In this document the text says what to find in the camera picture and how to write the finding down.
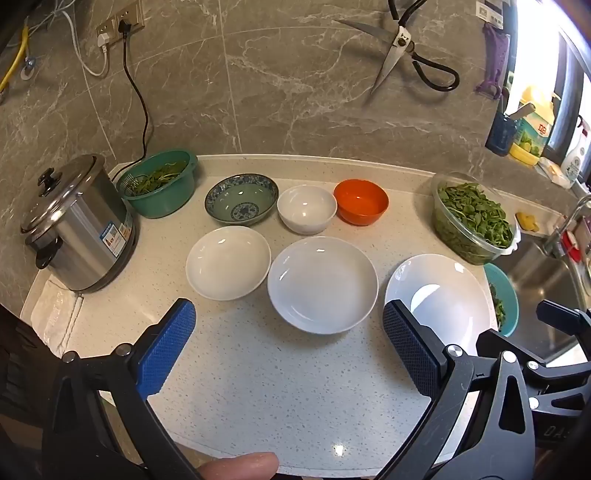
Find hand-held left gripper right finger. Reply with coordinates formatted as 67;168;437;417
373;299;539;480

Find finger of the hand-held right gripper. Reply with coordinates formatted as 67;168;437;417
536;300;591;335
475;329;591;404

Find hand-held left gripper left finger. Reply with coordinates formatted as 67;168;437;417
41;298;204;480

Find large white plate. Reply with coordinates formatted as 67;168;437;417
385;254;493;352

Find deep white plate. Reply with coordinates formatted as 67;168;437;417
267;236;379;334

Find small white plate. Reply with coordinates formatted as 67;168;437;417
185;225;271;301

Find orange bowl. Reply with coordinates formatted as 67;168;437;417
333;179;389;226

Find small white bowl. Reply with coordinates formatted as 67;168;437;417
277;185;338;234

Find blue patterned ceramic bowl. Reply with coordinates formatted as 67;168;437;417
204;174;280;227

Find person's left hand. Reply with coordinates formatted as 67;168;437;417
198;452;280;480

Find stainless steel sink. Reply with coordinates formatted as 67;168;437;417
503;235;587;365

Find teal plastic basin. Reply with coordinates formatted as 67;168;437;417
483;263;520;337

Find leafy greens in teal basin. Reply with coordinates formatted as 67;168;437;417
490;284;507;330

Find chrome faucet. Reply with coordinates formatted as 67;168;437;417
542;194;591;259

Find clear plastic container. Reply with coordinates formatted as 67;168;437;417
431;172;522;265

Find white towel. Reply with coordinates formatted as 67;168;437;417
30;277;85;358

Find leafy greens in clear container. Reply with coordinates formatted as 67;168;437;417
438;182;514;250

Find green plastic colander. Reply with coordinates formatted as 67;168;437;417
115;149;199;219

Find stainless steel rice cooker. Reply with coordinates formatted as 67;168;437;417
19;154;138;294

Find white spray bottle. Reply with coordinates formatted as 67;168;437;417
560;115;591;183

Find leafy greens in colander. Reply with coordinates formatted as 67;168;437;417
131;161;189;193

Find yellow dish soap bottle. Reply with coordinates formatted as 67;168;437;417
508;85;559;167

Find blue utensil holder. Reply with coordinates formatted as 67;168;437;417
486;113;522;158

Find kitchen scissors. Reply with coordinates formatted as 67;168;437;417
332;0;460;95

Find white plug and cable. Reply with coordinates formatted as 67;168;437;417
60;9;112;77

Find yellow hose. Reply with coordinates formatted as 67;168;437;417
0;25;29;102

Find wall socket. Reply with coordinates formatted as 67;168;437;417
96;11;145;47

